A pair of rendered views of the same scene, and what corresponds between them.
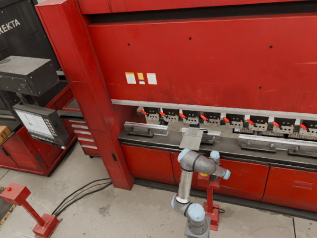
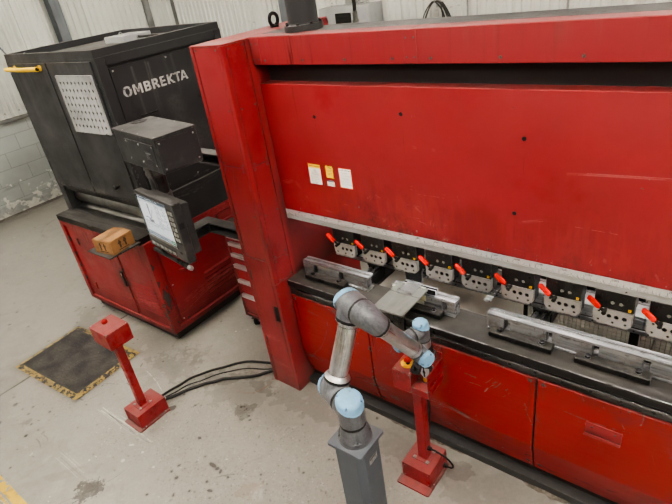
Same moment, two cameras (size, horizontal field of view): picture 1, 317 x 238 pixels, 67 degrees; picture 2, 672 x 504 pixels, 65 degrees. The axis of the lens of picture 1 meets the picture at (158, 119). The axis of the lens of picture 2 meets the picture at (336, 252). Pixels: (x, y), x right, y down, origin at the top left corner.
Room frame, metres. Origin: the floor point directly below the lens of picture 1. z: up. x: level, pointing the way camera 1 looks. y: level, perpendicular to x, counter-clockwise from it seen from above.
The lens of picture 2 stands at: (-0.61, -0.66, 2.58)
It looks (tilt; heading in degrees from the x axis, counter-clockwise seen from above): 29 degrees down; 17
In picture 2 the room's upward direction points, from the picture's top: 9 degrees counter-clockwise
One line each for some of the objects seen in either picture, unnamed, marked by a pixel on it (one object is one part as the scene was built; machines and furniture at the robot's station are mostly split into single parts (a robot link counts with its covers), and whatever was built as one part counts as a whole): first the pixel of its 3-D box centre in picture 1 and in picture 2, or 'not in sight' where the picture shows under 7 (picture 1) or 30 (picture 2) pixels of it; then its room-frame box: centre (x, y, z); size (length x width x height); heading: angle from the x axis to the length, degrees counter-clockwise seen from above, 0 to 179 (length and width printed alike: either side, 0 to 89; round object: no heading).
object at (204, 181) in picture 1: (209, 174); (417, 369); (1.37, -0.38, 0.75); 0.20 x 0.16 x 0.18; 66
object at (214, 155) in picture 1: (214, 157); (420, 330); (1.33, -0.41, 1.03); 0.09 x 0.08 x 0.11; 132
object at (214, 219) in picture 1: (209, 216); (422, 465); (1.35, -0.36, 0.06); 0.25 x 0.20 x 0.12; 156
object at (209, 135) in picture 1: (200, 134); (424, 298); (1.75, -0.39, 0.92); 0.39 x 0.06 x 0.10; 65
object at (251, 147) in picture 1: (258, 148); (520, 339); (1.46, -0.87, 0.89); 0.30 x 0.05 x 0.03; 65
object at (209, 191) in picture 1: (210, 196); (421, 420); (1.37, -0.38, 0.39); 0.05 x 0.05 x 0.54; 66
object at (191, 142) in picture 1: (191, 139); (400, 298); (1.64, -0.28, 1.00); 0.26 x 0.18 x 0.01; 155
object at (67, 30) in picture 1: (113, 100); (298, 216); (2.34, 0.47, 1.15); 0.85 x 0.25 x 2.30; 155
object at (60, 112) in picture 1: (67, 120); (214, 233); (2.08, 0.95, 1.17); 0.40 x 0.24 x 0.07; 65
